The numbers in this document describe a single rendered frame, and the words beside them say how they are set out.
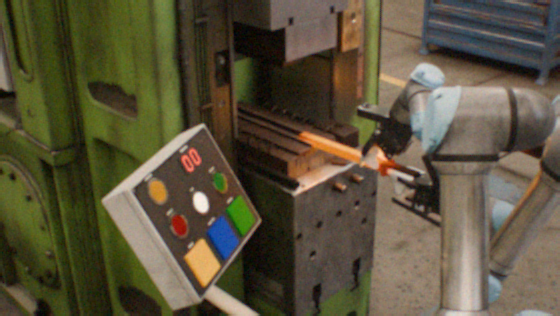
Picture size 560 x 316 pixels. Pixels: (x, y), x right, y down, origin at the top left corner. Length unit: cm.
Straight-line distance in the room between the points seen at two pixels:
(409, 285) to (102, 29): 178
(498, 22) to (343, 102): 354
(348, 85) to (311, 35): 44
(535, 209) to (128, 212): 84
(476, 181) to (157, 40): 86
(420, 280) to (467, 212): 194
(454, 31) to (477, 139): 475
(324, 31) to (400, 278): 153
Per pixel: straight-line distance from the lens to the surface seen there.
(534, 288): 321
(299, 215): 194
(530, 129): 122
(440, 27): 599
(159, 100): 175
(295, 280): 206
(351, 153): 190
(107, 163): 219
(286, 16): 178
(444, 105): 119
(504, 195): 242
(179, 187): 148
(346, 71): 224
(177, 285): 144
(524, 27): 560
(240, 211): 162
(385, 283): 310
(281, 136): 205
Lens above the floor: 184
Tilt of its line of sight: 26 degrees down
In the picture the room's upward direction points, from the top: 1 degrees counter-clockwise
